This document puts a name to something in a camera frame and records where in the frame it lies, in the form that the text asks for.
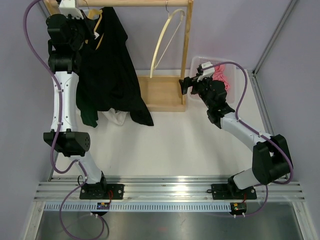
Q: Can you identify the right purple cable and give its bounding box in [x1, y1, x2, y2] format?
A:
[204, 61, 294, 218]

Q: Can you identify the white plastic basket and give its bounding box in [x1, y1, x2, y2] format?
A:
[189, 56, 237, 105]

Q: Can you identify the wooden clothes rack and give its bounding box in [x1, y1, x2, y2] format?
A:
[44, 0, 194, 112]

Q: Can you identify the right aluminium frame post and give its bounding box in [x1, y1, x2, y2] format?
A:
[252, 0, 299, 78]

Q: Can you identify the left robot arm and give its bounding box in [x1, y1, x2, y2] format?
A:
[43, 14, 124, 201]

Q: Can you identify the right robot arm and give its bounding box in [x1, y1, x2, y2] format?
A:
[178, 76, 293, 200]

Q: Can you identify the left aluminium frame post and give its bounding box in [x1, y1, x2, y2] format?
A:
[36, 0, 51, 24]

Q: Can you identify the white slotted cable duct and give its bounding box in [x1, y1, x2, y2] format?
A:
[44, 201, 231, 213]

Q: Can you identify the dark green t shirt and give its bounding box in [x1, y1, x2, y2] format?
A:
[79, 105, 99, 128]

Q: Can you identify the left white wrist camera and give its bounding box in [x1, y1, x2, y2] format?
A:
[58, 0, 84, 20]

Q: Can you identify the cream hanger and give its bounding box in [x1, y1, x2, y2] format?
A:
[149, 0, 186, 80]

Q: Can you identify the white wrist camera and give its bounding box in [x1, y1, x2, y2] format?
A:
[58, 0, 84, 20]
[196, 61, 215, 82]

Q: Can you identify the white t shirt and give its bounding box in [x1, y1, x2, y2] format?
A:
[102, 108, 129, 126]

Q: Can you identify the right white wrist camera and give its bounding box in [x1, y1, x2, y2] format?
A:
[196, 61, 215, 82]

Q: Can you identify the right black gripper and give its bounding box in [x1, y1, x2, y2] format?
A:
[179, 73, 213, 110]

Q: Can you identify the yellow hanger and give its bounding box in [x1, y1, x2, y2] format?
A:
[84, 0, 104, 50]

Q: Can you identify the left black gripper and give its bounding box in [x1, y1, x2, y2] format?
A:
[63, 9, 95, 50]

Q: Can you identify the black t shirt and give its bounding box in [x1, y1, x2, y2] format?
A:
[76, 7, 154, 126]

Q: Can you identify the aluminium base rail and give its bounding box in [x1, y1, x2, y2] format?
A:
[34, 175, 305, 202]

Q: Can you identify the aluminium frame post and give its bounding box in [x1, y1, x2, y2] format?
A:
[252, 0, 299, 78]
[36, 0, 51, 24]

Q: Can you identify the pink t shirt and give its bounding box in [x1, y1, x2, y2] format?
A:
[212, 64, 230, 92]

